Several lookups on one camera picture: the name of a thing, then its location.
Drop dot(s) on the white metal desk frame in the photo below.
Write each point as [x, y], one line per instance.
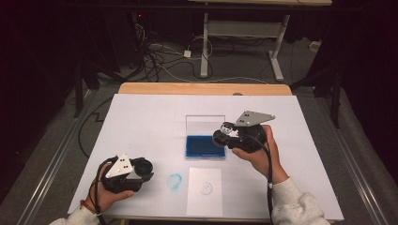
[241, 28]

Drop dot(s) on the metal floor rail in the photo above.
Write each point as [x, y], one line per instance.
[53, 165]
[359, 175]

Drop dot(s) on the blue ink pad clear case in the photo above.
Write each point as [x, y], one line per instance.
[200, 146]

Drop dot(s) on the white power adapter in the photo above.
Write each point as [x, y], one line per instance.
[187, 53]

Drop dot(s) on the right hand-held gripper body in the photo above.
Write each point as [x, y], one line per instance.
[250, 140]

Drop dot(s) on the large white table cover sheet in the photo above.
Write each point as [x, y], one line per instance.
[140, 125]

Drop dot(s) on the person's left hand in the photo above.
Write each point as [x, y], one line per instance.
[104, 201]

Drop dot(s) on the person's right hand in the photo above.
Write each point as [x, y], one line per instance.
[264, 162]

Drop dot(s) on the small white paper sheet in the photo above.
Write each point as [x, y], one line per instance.
[200, 203]

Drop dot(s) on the small white floor box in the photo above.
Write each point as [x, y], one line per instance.
[314, 46]

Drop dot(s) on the black stand leg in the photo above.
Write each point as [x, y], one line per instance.
[336, 103]
[78, 93]

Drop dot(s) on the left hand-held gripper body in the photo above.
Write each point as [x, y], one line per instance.
[125, 181]

